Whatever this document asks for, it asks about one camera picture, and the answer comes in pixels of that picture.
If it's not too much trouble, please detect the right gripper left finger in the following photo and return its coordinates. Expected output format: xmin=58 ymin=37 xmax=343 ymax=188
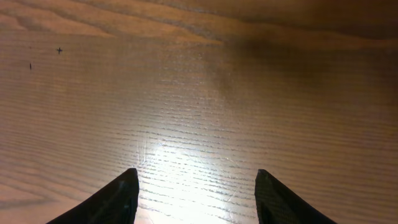
xmin=48 ymin=168 xmax=139 ymax=224

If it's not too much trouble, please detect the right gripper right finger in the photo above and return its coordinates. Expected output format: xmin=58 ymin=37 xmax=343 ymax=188
xmin=254 ymin=169 xmax=336 ymax=224

